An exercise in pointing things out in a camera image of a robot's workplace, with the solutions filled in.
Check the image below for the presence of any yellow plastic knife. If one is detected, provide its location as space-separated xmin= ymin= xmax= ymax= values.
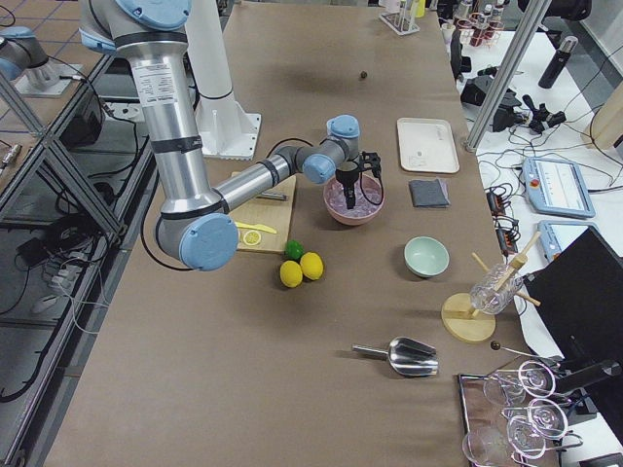
xmin=235 ymin=221 xmax=277 ymax=234

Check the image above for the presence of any blue teach pendant lower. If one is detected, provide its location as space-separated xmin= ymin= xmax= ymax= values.
xmin=536 ymin=220 xmax=596 ymax=263

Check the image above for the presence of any wooden cup stand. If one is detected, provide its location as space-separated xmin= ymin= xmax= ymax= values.
xmin=441 ymin=232 xmax=541 ymax=343

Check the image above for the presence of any yellow lemon left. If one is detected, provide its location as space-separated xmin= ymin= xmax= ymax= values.
xmin=279 ymin=260 xmax=303 ymax=288

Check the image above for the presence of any grey folded cloth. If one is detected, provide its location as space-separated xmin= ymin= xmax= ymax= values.
xmin=409 ymin=179 xmax=450 ymax=208

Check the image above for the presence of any steel rod on board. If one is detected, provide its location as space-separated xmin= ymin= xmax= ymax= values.
xmin=257 ymin=192 xmax=288 ymax=201

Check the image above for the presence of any metal glass tray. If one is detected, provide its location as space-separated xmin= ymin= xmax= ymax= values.
xmin=455 ymin=372 xmax=517 ymax=467

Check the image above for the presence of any wooden cutting board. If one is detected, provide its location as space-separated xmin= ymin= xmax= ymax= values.
xmin=230 ymin=176 xmax=297 ymax=254

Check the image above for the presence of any wine glass middle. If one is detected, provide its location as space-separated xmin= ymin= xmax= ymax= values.
xmin=501 ymin=398 xmax=568 ymax=440

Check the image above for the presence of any metal scoop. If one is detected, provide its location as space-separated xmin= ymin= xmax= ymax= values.
xmin=351 ymin=337 xmax=439 ymax=377

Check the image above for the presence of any copper wire bottle rack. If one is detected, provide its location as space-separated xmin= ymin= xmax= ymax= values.
xmin=455 ymin=12 xmax=504 ymax=48

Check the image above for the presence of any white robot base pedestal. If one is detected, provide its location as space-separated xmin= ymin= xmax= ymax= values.
xmin=185 ymin=0 xmax=261 ymax=161

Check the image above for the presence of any wine glass top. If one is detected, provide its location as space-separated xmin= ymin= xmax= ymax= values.
xmin=483 ymin=360 xmax=556 ymax=407

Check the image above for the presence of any yellow lemon right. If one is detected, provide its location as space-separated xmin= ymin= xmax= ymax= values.
xmin=299 ymin=252 xmax=324 ymax=280

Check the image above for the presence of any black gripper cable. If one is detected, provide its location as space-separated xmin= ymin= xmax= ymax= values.
xmin=359 ymin=164 xmax=385 ymax=205

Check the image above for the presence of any white tube rack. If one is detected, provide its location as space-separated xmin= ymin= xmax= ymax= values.
xmin=378 ymin=0 xmax=420 ymax=36

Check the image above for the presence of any yellow lemon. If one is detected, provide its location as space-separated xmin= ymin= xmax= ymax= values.
xmin=279 ymin=260 xmax=303 ymax=288
xmin=299 ymin=252 xmax=324 ymax=280

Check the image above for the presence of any aluminium frame post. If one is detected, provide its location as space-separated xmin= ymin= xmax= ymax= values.
xmin=464 ymin=0 xmax=551 ymax=154

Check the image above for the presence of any blue teach pendant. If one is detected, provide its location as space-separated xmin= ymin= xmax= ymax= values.
xmin=522 ymin=157 xmax=596 ymax=219
xmin=536 ymin=220 xmax=596 ymax=263

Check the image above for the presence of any pink bowl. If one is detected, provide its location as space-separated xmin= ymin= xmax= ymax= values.
xmin=323 ymin=174 xmax=385 ymax=226

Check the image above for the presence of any cream rabbit tray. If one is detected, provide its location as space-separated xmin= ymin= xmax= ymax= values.
xmin=396 ymin=117 xmax=459 ymax=174

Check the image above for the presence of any wine glass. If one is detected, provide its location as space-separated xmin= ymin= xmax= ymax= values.
xmin=461 ymin=417 xmax=547 ymax=466
xmin=483 ymin=360 xmax=556 ymax=407
xmin=501 ymin=398 xmax=568 ymax=440

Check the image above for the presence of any black thermos bottle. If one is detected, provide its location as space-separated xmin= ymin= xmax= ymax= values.
xmin=537 ymin=35 xmax=578 ymax=89

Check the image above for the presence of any blue teach pendant upper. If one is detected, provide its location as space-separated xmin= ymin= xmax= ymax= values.
xmin=522 ymin=157 xmax=596 ymax=219

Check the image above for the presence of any green lime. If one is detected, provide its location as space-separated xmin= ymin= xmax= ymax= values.
xmin=284 ymin=239 xmax=305 ymax=262

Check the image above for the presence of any mint green bowl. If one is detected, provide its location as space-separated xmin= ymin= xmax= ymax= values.
xmin=403 ymin=236 xmax=450 ymax=278

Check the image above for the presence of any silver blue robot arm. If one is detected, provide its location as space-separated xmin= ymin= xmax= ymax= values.
xmin=80 ymin=1 xmax=362 ymax=270

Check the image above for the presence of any black laptop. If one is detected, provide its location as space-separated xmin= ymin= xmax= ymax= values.
xmin=526 ymin=227 xmax=622 ymax=363

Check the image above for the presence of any clear glass on stand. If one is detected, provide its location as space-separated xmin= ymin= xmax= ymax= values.
xmin=469 ymin=264 xmax=522 ymax=315

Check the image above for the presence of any lemon half inner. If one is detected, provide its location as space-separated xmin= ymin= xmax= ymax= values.
xmin=242 ymin=230 xmax=262 ymax=246

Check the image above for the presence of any wine glass bottom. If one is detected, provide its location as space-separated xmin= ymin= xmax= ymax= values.
xmin=461 ymin=417 xmax=547 ymax=466

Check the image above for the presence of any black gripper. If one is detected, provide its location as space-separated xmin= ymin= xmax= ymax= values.
xmin=335 ymin=163 xmax=360 ymax=209

